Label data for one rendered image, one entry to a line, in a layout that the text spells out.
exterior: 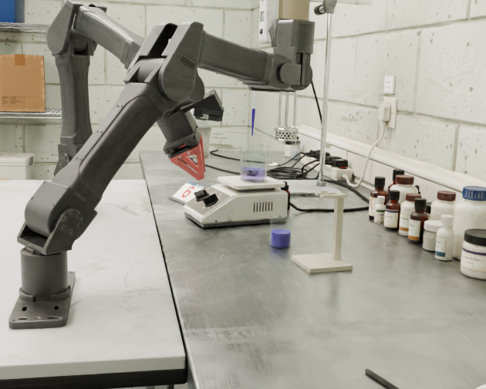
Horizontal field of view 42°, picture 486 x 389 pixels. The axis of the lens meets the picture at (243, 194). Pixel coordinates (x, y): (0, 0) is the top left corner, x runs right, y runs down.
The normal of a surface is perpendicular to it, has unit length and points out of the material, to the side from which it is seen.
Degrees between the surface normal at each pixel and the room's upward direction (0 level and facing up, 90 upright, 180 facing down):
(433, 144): 90
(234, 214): 90
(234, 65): 93
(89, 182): 79
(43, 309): 0
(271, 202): 90
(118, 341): 0
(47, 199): 46
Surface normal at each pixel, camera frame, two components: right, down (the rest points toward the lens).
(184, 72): 0.71, 0.15
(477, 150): -0.98, 0.00
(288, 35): -0.70, 0.08
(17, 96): 0.29, 0.24
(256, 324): 0.03, -0.98
